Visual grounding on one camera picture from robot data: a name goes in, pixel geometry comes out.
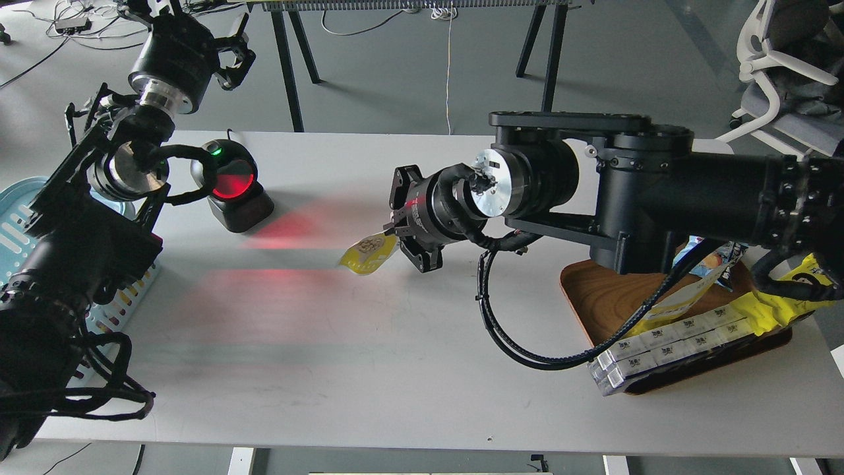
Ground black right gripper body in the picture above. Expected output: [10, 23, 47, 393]
[389, 165, 466, 272]

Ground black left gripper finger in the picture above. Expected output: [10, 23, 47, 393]
[214, 50, 256, 91]
[214, 27, 250, 63]

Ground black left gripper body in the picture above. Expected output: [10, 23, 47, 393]
[129, 19, 220, 114]

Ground yellow white nut snack pouch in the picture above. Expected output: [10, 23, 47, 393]
[338, 232, 399, 276]

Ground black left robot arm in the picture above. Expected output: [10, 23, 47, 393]
[2, 8, 256, 457]

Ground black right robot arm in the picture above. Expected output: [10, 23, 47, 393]
[384, 111, 842, 301]

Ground light blue plastic basket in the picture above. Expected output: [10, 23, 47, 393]
[0, 177, 160, 380]

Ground blue chip snack bag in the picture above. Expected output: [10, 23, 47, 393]
[688, 241, 748, 292]

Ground yellow cartoon face snack bag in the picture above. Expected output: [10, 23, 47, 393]
[727, 255, 835, 336]

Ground black barcode scanner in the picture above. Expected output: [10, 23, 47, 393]
[202, 129, 275, 234]

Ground brown wooden tray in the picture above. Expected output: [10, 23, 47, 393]
[560, 261, 793, 392]

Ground yellow white flat pouch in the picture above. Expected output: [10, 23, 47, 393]
[629, 261, 729, 336]

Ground white office chair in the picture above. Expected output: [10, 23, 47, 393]
[720, 1, 842, 158]

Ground black background table frame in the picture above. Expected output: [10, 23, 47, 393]
[244, 0, 581, 133]

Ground floor power strip with cables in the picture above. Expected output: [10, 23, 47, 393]
[0, 0, 245, 90]

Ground hanging white cord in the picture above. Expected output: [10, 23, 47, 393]
[430, 3, 458, 135]

